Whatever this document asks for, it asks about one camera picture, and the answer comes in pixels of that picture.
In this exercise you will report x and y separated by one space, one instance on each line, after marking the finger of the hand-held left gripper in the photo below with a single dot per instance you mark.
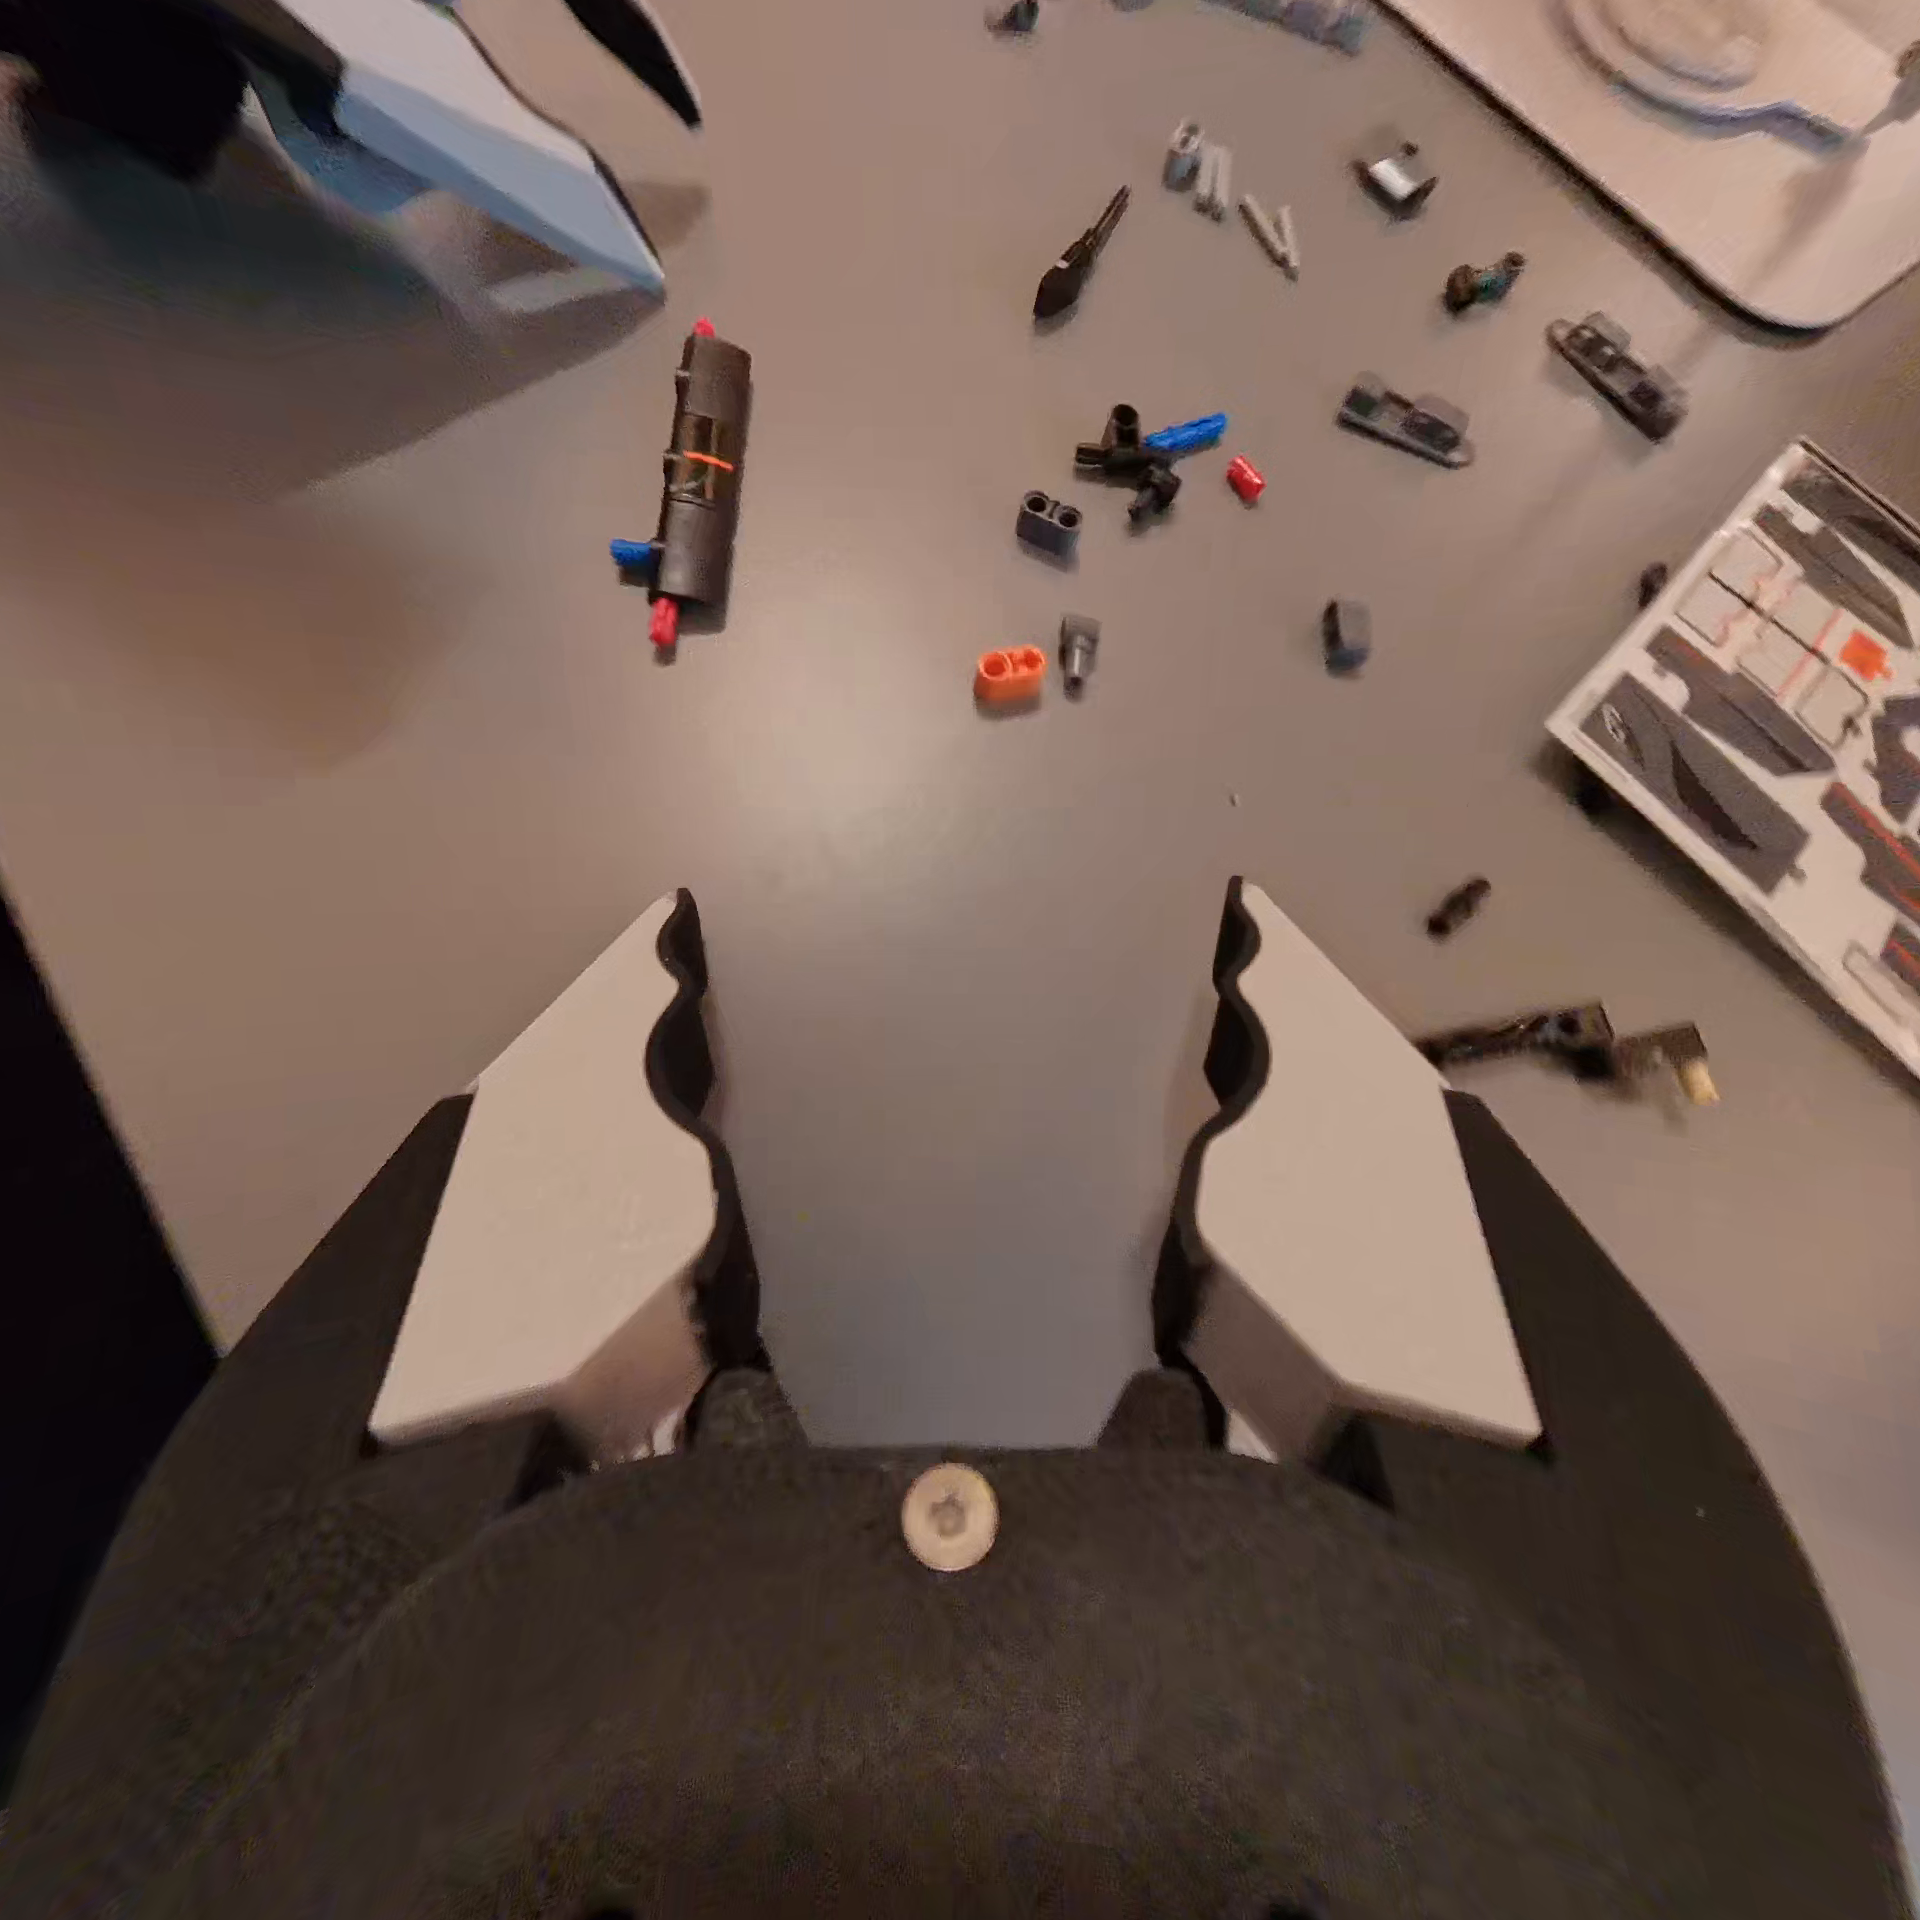
495 149
638 44

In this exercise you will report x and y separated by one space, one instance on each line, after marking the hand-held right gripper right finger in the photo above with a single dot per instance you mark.
1349 1200

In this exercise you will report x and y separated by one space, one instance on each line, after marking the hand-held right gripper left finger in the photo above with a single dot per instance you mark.
556 1200

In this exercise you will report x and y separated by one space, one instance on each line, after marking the black lego shock absorber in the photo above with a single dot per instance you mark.
704 465

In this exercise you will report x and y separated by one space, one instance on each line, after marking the small blue lego pin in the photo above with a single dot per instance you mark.
633 551

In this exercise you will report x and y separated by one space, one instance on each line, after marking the small black lego connector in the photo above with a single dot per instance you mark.
1154 492

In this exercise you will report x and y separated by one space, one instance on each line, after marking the black lego beam with pins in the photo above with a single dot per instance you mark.
1559 1038

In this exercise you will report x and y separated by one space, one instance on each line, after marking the black lego pin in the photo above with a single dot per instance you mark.
1460 908

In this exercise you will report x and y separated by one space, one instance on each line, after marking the dark grey curved lego piece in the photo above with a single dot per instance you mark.
1016 15

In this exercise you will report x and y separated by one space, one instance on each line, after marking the blue-grey two-hole lego beam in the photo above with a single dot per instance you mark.
1183 153

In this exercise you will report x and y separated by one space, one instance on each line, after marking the grey lego connector block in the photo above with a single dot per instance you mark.
1348 634

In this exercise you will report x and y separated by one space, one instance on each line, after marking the grey lego pin connector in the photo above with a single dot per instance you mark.
1079 646

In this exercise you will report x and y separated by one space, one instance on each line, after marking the black lego cross connector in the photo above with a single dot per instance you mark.
1118 442

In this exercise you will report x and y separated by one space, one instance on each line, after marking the orange two-hole lego beam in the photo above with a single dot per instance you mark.
991 682

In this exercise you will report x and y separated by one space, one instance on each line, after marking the dark grey two-hole lego beam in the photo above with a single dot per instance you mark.
1049 529

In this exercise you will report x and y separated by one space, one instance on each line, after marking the long grey lego beam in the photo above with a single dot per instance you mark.
1289 15

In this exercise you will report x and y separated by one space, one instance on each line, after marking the long blue lego pin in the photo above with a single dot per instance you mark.
1184 436

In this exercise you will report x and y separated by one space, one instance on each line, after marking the grey lego panel piece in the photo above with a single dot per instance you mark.
1396 176

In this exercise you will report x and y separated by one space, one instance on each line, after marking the long dark grey lego panel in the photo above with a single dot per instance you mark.
1407 421
1616 375

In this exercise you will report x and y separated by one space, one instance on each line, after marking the black lego clip piece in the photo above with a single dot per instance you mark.
1485 281

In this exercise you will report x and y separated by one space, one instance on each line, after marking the black blade piece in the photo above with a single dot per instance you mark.
1079 255

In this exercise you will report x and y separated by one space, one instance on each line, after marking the sticker sheet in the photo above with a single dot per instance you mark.
1724 721

